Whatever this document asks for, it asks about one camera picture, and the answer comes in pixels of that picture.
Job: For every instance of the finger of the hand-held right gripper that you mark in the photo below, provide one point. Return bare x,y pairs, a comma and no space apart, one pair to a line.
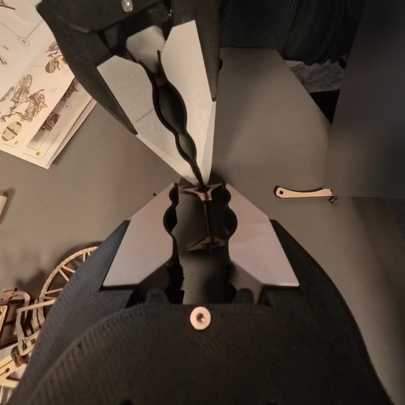
126,95
196,79

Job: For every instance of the white instruction booklet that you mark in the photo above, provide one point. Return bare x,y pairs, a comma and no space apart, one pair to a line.
25,79

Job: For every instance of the wooden bicycle model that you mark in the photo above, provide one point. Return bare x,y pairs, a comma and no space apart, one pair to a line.
27,313

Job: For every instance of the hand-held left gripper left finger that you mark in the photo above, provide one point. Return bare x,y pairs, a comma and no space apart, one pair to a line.
139,253

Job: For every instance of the curved wooden strip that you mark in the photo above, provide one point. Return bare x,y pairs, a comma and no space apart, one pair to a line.
300,193
207,221

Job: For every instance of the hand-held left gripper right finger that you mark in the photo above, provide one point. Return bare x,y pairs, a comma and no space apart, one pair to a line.
262,253

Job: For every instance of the pale yellow wax block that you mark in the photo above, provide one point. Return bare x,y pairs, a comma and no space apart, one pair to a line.
2,205

